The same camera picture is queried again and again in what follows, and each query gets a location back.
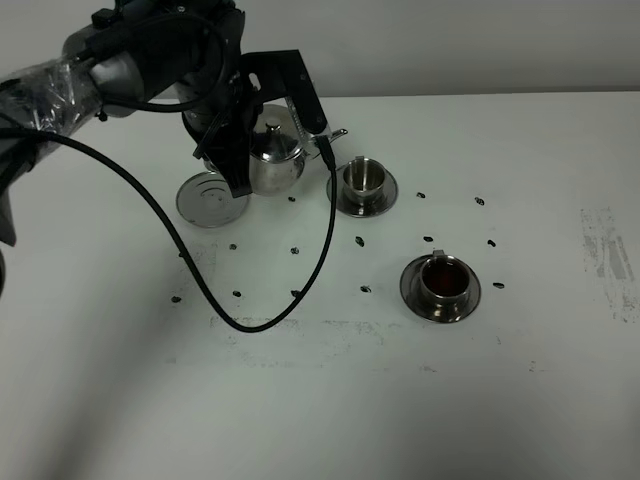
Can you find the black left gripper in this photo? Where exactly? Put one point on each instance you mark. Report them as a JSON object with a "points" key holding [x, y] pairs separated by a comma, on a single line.
{"points": [[175, 57]]}

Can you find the stainless steel teapot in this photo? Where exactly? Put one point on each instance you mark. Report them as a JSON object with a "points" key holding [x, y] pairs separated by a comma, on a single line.
{"points": [[277, 151]]}

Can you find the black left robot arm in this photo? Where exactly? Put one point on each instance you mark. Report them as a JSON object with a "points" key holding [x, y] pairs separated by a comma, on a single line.
{"points": [[59, 96]]}

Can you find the round steel teapot saucer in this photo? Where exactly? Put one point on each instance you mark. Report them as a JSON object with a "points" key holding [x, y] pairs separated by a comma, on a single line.
{"points": [[205, 200]]}

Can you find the far steel teacup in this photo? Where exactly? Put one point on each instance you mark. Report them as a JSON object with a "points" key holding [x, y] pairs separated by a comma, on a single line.
{"points": [[364, 179]]}

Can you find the steel teacup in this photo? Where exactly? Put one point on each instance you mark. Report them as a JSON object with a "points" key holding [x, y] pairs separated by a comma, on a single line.
{"points": [[444, 277], [364, 179]]}

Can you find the far steel saucer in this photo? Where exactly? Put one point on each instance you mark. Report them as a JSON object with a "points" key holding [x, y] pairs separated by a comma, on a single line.
{"points": [[379, 206]]}

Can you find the near steel teacup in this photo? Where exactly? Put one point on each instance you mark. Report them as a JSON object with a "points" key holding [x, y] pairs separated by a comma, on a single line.
{"points": [[444, 277]]}

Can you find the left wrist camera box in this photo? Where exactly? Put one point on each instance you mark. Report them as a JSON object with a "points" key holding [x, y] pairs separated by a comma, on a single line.
{"points": [[283, 74]]}

